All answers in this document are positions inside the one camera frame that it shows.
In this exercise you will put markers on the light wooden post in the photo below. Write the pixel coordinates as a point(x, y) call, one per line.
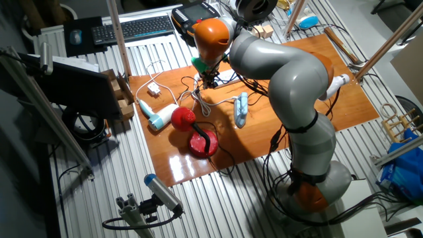
point(390, 41)
point(117, 36)
point(295, 15)

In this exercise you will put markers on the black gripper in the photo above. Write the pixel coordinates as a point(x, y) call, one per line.
point(209, 76)

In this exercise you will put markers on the red desk lamp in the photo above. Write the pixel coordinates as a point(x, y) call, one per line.
point(183, 119)

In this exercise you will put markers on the black mouse pad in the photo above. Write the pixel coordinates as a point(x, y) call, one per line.
point(79, 49)

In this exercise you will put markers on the small wooden cube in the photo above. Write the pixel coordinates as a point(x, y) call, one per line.
point(268, 31)
point(257, 31)

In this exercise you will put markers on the short aluminium profile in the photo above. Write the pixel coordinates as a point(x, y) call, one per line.
point(132, 215)

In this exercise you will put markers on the black filament spool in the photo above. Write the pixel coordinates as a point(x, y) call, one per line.
point(256, 10)

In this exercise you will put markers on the grey computer mouse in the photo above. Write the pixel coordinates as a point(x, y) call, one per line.
point(75, 37)

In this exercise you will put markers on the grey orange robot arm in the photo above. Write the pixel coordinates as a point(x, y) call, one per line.
point(291, 76)

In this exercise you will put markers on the brown cardboard sheet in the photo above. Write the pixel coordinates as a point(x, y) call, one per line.
point(409, 69)

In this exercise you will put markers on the wooden peg rack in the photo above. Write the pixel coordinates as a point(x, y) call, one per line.
point(400, 124)

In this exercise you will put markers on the aluminium frame beam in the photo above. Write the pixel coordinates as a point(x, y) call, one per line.
point(400, 150)
point(43, 109)

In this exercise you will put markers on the blue plastic bag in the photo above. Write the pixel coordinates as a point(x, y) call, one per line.
point(406, 172)

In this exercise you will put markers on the black camera bracket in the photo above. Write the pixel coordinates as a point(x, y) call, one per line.
point(148, 208)

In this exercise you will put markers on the white cylindrical device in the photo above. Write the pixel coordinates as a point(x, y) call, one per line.
point(333, 86)

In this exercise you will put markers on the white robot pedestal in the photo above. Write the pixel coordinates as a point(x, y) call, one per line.
point(363, 215)

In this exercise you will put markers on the light blue travel iron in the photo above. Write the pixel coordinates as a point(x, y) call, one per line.
point(240, 110)

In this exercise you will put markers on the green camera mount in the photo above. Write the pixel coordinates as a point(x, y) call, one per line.
point(200, 64)

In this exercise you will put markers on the black monitor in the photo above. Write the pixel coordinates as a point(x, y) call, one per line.
point(79, 89)

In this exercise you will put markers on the grey camera with blue tip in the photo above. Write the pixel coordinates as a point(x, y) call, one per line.
point(162, 191)

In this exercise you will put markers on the black office chair base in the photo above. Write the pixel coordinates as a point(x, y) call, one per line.
point(409, 20)

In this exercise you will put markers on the orange wooden board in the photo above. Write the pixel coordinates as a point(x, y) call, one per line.
point(347, 109)

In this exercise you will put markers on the black orange teach pendant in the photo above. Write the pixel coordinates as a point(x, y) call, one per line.
point(188, 16)

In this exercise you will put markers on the blue white plastic object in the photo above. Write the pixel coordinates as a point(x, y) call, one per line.
point(307, 21)

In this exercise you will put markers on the black keyboard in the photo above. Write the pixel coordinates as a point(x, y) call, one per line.
point(132, 29)

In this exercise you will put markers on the white blue hair dryer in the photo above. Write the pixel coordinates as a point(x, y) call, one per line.
point(162, 117)

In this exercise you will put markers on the grey cylindrical webcam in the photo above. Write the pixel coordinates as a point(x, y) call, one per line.
point(46, 57)

